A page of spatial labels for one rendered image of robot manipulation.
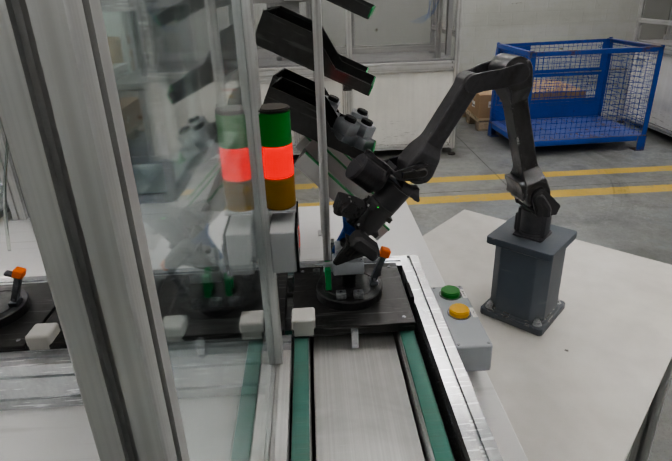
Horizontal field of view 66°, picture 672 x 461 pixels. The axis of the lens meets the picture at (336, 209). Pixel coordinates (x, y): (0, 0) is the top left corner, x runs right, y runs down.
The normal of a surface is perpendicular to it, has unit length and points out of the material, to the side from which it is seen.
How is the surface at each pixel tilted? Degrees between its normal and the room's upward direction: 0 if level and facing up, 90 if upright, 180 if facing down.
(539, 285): 90
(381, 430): 0
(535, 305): 90
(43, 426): 0
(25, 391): 90
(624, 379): 0
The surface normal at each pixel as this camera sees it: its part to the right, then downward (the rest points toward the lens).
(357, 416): -0.04, -0.92
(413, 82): 0.06, 0.40
